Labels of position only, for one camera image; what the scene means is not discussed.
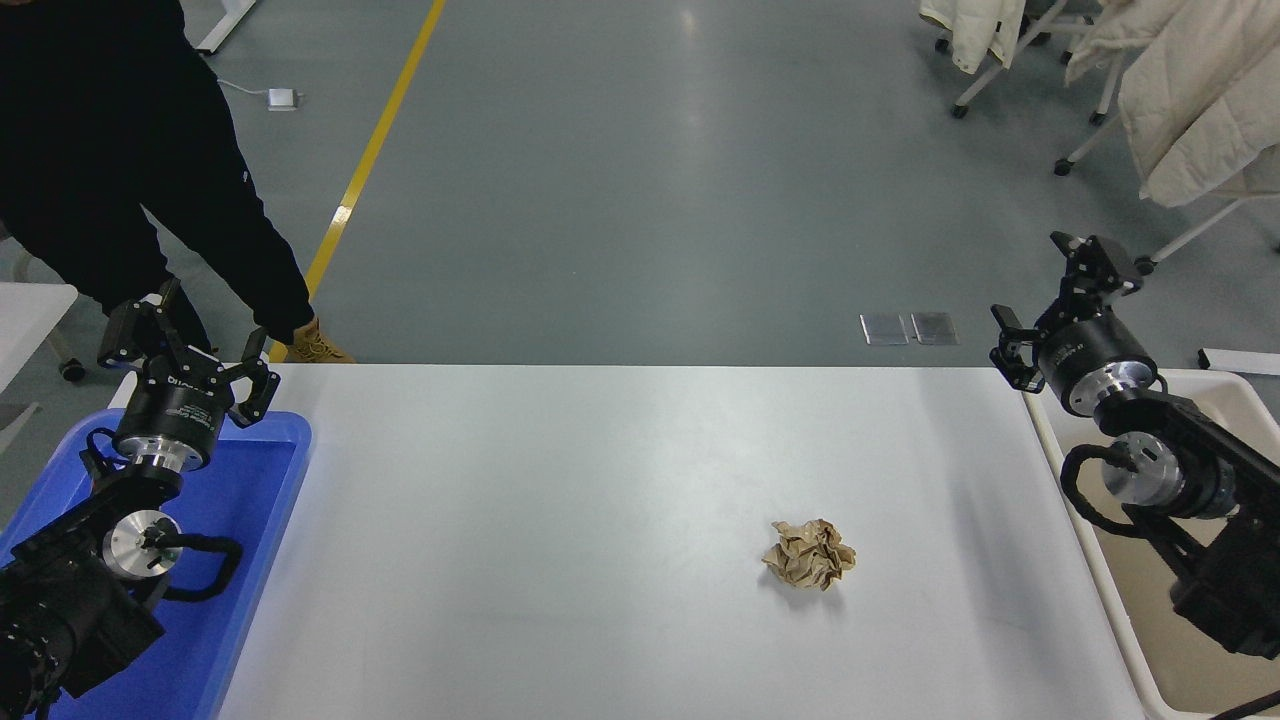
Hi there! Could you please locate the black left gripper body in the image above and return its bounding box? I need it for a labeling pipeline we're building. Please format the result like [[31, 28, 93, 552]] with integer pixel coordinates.
[[113, 357, 239, 458]]

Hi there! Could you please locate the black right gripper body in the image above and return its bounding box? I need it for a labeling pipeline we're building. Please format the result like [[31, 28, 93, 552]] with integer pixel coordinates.
[[1035, 318, 1153, 413]]

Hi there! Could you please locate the tan paper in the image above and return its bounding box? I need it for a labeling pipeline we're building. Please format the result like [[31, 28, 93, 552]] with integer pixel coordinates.
[[762, 518, 858, 592]]

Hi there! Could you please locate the white-legged rolling chair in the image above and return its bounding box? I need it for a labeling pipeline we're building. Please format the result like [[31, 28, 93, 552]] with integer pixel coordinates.
[[1088, 50, 1128, 125], [933, 0, 1101, 119], [1050, 105, 1280, 276]]

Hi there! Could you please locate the small white table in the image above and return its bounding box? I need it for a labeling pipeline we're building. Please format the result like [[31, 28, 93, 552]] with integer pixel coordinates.
[[0, 283, 87, 383]]

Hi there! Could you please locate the blue plastic tray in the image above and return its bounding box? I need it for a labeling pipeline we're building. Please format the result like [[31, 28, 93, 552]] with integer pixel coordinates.
[[0, 410, 312, 720]]

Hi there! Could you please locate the white flat bar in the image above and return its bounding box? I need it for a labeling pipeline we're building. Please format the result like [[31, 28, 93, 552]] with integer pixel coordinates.
[[1197, 347, 1280, 377]]

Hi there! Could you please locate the large cream padded coat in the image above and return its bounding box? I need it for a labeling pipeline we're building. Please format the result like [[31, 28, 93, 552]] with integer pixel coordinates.
[[1115, 0, 1280, 208]]

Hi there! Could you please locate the person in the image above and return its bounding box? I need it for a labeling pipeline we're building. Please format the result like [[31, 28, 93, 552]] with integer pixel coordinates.
[[0, 0, 354, 364]]

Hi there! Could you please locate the large pale plastic bin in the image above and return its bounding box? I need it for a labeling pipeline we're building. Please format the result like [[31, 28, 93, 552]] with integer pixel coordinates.
[[1018, 368, 1280, 720]]

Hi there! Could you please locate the white desk foot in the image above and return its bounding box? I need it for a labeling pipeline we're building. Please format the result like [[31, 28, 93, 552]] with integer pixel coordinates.
[[195, 0, 259, 55]]

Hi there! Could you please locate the white power adapter with cable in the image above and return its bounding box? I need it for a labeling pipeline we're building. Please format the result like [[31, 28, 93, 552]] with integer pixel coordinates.
[[215, 78, 301, 112]]

